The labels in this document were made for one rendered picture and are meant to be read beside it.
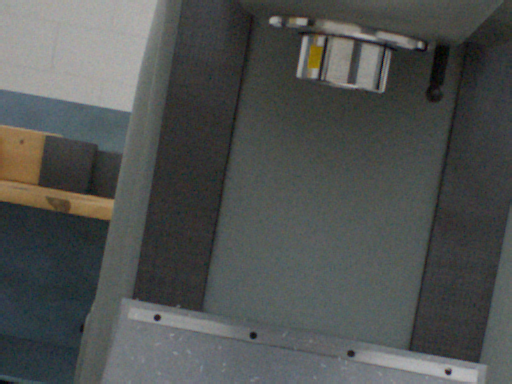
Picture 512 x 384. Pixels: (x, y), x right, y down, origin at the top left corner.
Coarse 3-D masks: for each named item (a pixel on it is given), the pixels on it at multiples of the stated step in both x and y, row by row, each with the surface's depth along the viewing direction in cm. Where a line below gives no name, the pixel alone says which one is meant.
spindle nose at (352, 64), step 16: (304, 32) 63; (304, 48) 63; (336, 48) 62; (352, 48) 61; (368, 48) 62; (384, 48) 62; (304, 64) 63; (320, 64) 62; (336, 64) 62; (352, 64) 62; (368, 64) 62; (384, 64) 63; (304, 80) 64; (320, 80) 62; (336, 80) 62; (352, 80) 62; (368, 80) 62; (384, 80) 63
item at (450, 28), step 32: (256, 0) 59; (288, 0) 57; (320, 0) 56; (352, 0) 56; (384, 0) 56; (416, 0) 56; (448, 0) 56; (480, 0) 57; (416, 32) 59; (448, 32) 59
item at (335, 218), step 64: (192, 0) 100; (192, 64) 101; (256, 64) 101; (448, 64) 100; (128, 128) 106; (192, 128) 101; (256, 128) 102; (320, 128) 101; (384, 128) 101; (448, 128) 101; (128, 192) 105; (192, 192) 102; (256, 192) 102; (320, 192) 102; (384, 192) 101; (448, 192) 101; (128, 256) 103; (192, 256) 102; (256, 256) 103; (320, 256) 102; (384, 256) 102; (448, 256) 101; (256, 320) 103; (320, 320) 103; (384, 320) 102; (448, 320) 102
